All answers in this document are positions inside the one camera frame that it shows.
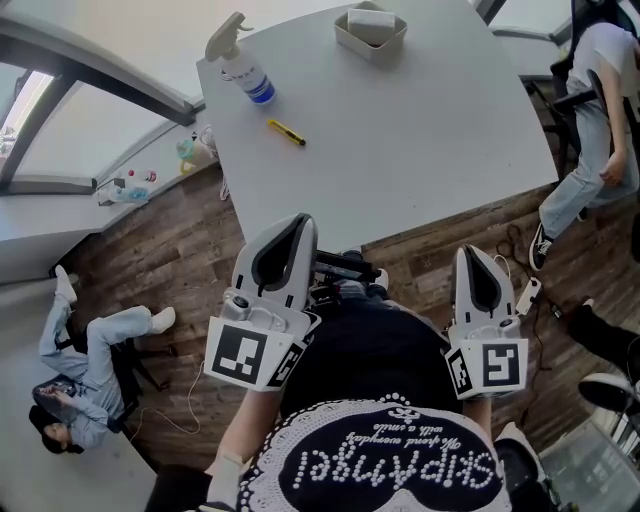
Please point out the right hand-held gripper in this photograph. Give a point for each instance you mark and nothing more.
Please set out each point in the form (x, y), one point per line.
(497, 367)

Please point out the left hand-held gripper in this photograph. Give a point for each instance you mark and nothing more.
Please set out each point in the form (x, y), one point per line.
(240, 355)

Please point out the beige square tray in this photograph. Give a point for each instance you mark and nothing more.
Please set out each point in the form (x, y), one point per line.
(380, 50)

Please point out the white rectangular block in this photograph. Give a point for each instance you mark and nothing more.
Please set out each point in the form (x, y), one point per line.
(367, 17)

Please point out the person's left forearm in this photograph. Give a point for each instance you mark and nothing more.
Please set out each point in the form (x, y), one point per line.
(245, 425)

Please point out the person's right forearm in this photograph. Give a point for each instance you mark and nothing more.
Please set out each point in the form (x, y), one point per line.
(477, 417)

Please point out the white power strip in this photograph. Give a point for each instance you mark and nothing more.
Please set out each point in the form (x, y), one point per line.
(528, 296)

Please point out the black chest-mounted device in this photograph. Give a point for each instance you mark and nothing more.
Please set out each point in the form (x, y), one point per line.
(345, 267)

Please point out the person's legs in blue jeans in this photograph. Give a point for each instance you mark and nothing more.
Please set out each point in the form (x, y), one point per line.
(360, 290)

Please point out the person's right white shoe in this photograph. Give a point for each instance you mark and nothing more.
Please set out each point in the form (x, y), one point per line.
(382, 279)

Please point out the person's black printed top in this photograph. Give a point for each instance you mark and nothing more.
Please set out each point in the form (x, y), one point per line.
(360, 360)

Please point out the black bag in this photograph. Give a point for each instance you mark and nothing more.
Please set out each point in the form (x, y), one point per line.
(610, 340)

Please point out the yellow utility knife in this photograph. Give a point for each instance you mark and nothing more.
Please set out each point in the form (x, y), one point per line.
(285, 132)

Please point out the pink and white bag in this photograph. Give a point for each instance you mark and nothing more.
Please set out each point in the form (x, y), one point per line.
(207, 145)

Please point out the green and yellow cup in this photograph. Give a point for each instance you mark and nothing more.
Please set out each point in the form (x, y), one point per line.
(186, 150)

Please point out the black round object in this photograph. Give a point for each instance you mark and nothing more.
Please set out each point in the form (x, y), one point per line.
(605, 400)

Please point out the red-capped plastic bottle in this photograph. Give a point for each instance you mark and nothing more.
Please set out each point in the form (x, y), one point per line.
(145, 176)

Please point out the blue wipes pack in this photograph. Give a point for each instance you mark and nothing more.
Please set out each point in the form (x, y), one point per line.
(130, 194)

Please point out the light grey table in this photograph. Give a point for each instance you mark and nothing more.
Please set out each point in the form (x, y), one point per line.
(400, 150)

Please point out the black office chair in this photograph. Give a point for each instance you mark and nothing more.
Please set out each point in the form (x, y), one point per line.
(575, 97)
(127, 370)

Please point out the white spray bottle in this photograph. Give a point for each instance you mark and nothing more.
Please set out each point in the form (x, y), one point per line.
(247, 75)

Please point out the person's white left sleeve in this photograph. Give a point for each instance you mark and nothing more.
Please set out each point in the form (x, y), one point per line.
(222, 475)

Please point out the white window ledge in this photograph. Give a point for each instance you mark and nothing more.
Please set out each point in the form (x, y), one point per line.
(50, 225)

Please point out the dark-framed window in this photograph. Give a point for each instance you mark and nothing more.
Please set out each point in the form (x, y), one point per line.
(125, 85)

